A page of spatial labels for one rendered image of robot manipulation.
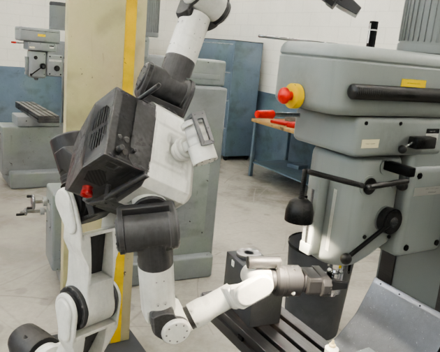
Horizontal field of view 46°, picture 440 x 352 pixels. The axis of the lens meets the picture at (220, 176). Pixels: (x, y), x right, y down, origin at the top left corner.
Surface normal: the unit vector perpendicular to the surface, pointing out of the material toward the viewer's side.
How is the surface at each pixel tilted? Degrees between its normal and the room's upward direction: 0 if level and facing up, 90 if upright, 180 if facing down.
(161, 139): 58
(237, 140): 90
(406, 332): 63
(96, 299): 81
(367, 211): 90
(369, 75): 90
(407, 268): 90
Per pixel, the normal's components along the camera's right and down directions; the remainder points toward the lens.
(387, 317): -0.74, -0.39
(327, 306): 0.18, 0.32
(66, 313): -0.65, 0.12
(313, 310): -0.25, 0.27
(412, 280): -0.86, 0.04
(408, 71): 0.50, 0.25
